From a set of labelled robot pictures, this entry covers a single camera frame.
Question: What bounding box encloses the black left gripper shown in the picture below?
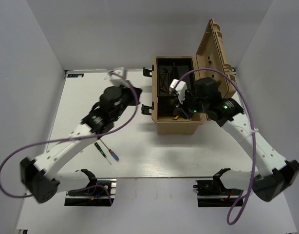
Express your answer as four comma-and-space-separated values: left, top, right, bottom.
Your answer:
112, 80, 142, 122

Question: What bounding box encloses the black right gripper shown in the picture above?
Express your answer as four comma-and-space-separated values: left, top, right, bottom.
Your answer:
172, 91, 208, 120

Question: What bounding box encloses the brown hex key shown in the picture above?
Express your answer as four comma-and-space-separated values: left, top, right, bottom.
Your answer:
159, 68, 172, 94

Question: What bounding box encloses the tan plastic toolbox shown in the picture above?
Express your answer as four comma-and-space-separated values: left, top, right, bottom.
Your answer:
141, 19, 240, 135

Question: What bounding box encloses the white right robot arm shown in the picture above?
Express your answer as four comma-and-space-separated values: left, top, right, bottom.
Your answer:
169, 77, 299, 202

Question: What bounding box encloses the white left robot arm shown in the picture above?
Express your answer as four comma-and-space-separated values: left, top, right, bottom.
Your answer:
20, 85, 142, 203

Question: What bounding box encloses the black toolbox inner tray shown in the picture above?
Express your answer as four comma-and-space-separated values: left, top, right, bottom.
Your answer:
156, 57, 194, 99

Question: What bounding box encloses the black green precision screwdriver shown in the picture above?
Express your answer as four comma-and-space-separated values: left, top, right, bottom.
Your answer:
94, 142, 111, 165

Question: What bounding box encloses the dark blue table label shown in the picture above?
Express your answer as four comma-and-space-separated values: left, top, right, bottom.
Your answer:
67, 73, 84, 78

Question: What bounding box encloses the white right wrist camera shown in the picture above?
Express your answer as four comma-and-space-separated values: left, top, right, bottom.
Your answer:
169, 79, 187, 104

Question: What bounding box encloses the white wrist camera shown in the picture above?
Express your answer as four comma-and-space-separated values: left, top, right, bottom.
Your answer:
104, 67, 128, 87
169, 79, 187, 104

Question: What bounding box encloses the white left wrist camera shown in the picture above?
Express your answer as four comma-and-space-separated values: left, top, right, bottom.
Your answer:
104, 67, 128, 87

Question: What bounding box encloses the red blue handled screwdriver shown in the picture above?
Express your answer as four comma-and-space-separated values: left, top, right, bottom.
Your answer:
99, 139, 120, 162

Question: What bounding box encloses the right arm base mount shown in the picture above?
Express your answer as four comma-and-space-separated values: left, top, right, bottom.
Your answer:
193, 179, 241, 208

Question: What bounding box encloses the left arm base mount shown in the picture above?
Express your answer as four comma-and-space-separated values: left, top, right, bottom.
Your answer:
64, 178, 117, 207

